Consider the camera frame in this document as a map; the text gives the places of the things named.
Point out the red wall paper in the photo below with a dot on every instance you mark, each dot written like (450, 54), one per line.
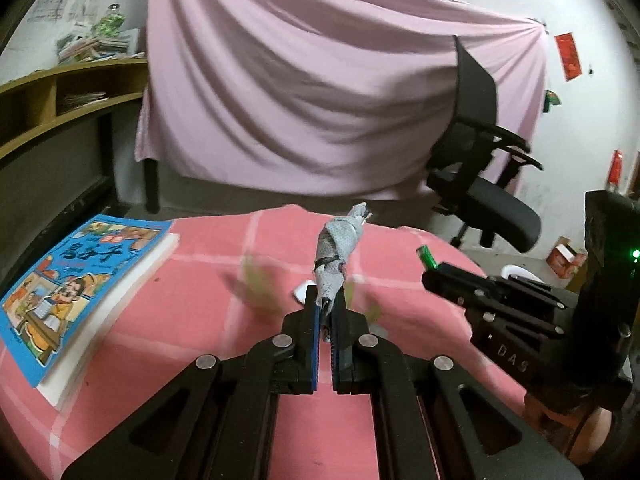
(615, 170)
(569, 55)

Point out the wooden shelf unit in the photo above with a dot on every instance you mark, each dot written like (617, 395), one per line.
(75, 77)

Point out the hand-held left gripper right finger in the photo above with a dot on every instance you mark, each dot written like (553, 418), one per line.
(337, 355)

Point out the blue comic book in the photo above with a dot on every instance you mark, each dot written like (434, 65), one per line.
(65, 290)

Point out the small white scrap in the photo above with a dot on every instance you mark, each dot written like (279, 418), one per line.
(301, 294)

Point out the grey paper wad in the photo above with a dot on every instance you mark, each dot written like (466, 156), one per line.
(335, 255)

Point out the pink hanging sheet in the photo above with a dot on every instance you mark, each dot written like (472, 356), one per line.
(310, 95)

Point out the white plastic object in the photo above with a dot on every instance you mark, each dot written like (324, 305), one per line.
(520, 272)

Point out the orange cardboard box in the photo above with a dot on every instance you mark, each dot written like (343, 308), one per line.
(565, 260)

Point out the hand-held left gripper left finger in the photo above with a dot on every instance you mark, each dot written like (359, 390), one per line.
(315, 350)

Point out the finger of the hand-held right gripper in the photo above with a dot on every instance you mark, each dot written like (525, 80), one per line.
(460, 285)
(510, 322)

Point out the green leaf scrap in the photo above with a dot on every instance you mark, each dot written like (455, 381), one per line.
(257, 287)
(374, 312)

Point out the papers in shelf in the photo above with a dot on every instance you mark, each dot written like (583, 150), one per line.
(82, 101)

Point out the black office chair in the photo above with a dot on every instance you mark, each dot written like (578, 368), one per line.
(492, 210)

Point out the small green wrapper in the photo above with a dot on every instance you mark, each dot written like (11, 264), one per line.
(427, 257)

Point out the stack of books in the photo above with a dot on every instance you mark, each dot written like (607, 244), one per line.
(95, 45)

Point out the small green wall decoration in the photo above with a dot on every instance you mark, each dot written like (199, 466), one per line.
(551, 100)

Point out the pink checked tablecloth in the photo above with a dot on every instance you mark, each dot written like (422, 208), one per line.
(200, 285)

